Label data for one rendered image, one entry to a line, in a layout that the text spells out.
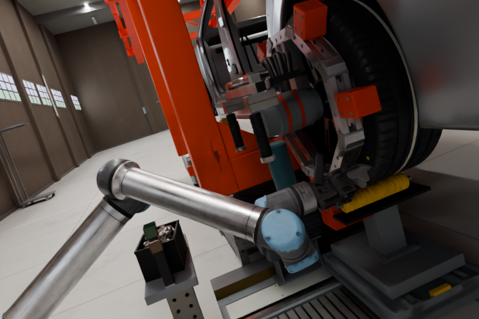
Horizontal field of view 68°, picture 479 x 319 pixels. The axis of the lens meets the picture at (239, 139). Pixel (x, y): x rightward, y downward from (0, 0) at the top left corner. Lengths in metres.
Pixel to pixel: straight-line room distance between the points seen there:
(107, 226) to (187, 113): 0.64
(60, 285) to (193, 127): 0.80
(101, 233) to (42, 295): 0.23
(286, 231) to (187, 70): 1.00
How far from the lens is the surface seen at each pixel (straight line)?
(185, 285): 1.23
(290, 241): 0.80
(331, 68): 1.02
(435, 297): 1.38
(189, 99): 1.61
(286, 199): 1.00
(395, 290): 1.35
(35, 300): 1.28
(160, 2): 1.67
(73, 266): 1.24
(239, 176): 1.67
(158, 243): 1.17
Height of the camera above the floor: 0.97
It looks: 8 degrees down
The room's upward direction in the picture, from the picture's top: 17 degrees counter-clockwise
